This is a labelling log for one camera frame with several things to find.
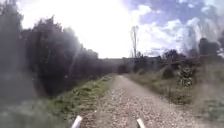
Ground tall bare tree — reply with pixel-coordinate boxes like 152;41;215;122
129;25;140;59

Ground row of dark trees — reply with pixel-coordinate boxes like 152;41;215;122
0;0;116;101

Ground robot's own part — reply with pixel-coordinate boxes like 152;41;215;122
71;115;83;128
136;118;147;128

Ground dry grass verge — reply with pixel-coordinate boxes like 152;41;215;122
124;63;224;128

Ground grey gravel path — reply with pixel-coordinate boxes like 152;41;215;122
79;74;214;128

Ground grass verge with weeds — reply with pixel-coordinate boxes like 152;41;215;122
0;73;116;128

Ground dark bushes and trees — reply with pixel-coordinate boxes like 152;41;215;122
116;29;224;88

